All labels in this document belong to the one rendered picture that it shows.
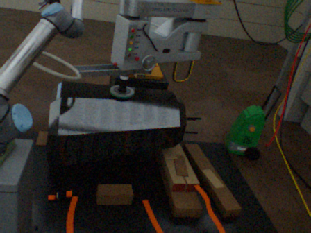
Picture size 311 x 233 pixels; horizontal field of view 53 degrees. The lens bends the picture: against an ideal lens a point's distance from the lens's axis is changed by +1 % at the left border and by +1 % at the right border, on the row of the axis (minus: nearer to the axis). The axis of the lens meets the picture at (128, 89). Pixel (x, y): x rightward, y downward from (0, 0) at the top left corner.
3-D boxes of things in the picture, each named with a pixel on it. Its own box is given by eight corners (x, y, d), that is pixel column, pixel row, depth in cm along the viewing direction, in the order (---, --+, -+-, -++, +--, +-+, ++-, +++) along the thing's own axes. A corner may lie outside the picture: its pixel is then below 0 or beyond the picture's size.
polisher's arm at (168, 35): (184, 62, 316) (196, 14, 295) (199, 71, 299) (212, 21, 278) (121, 67, 279) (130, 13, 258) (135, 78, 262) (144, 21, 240)
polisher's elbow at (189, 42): (173, 46, 296) (178, 26, 288) (187, 45, 307) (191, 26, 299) (187, 53, 283) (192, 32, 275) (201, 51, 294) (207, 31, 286)
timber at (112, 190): (97, 204, 265) (98, 194, 260) (96, 194, 275) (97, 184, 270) (131, 204, 271) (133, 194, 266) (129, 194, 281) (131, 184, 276)
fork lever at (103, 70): (141, 66, 289) (142, 61, 287) (153, 74, 275) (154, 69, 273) (71, 69, 253) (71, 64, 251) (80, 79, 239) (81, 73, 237)
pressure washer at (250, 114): (251, 145, 389) (275, 82, 352) (257, 162, 358) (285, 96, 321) (223, 139, 392) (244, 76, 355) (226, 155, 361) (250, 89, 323)
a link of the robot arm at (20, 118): (10, 148, 168) (34, 132, 163) (-16, 132, 158) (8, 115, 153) (14, 127, 180) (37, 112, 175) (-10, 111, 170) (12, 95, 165)
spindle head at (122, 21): (144, 62, 290) (152, 14, 270) (157, 71, 273) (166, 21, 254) (110, 64, 271) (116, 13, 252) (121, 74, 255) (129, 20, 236)
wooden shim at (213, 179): (200, 171, 312) (201, 170, 311) (209, 170, 315) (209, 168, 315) (215, 189, 291) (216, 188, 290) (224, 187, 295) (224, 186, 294)
